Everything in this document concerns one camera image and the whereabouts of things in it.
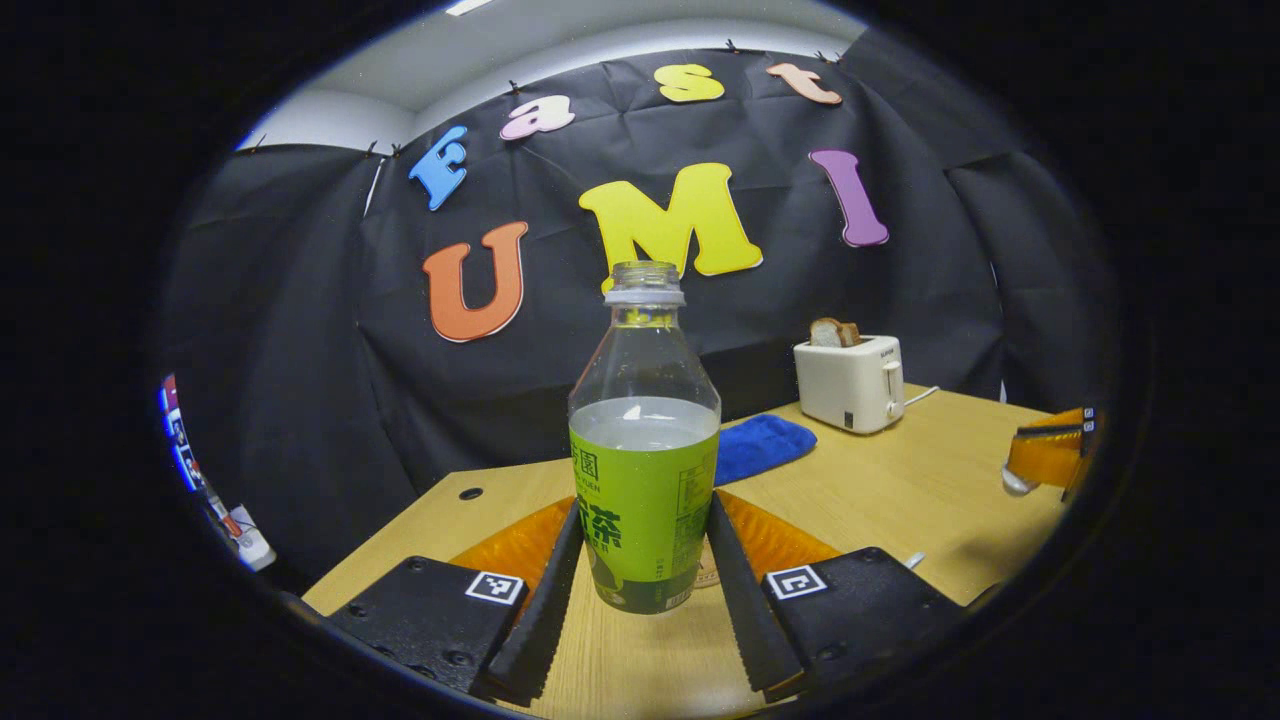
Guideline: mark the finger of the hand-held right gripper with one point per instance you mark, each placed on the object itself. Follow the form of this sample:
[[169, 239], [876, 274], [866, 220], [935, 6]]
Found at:
[[1045, 460], [1075, 416]]

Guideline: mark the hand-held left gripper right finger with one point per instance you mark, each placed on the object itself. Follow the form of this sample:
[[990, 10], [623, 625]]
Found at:
[[745, 605]]

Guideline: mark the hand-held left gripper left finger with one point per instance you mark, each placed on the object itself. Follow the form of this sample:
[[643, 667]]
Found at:
[[540, 625]]

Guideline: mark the green label water bottle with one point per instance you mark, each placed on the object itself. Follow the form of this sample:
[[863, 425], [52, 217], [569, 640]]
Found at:
[[645, 480]]

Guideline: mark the blue towel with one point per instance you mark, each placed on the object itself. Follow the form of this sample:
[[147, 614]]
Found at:
[[765, 445]]

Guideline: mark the white toaster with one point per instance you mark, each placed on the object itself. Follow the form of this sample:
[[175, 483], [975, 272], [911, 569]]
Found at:
[[845, 385]]

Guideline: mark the dark toast bread slice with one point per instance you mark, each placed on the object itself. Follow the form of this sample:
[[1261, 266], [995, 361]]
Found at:
[[851, 335]]

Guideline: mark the light toast bread slice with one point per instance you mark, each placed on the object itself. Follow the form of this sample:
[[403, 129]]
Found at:
[[825, 333]]

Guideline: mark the white side desk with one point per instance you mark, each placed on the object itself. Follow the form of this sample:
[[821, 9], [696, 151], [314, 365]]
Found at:
[[255, 548]]

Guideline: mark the computer monitor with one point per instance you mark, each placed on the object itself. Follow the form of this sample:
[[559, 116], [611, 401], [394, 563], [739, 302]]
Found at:
[[180, 440]]

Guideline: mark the ceiling light panel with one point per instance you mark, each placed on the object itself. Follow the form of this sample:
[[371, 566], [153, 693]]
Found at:
[[468, 6]]

